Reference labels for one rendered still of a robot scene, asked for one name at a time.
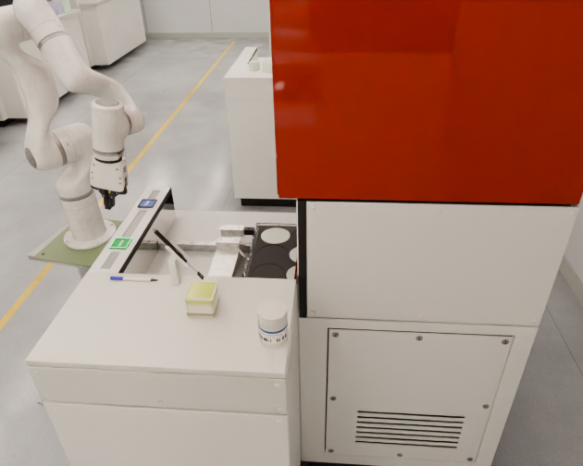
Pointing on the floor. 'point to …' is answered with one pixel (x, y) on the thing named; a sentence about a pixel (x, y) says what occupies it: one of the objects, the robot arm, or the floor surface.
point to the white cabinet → (179, 434)
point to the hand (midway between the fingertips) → (109, 202)
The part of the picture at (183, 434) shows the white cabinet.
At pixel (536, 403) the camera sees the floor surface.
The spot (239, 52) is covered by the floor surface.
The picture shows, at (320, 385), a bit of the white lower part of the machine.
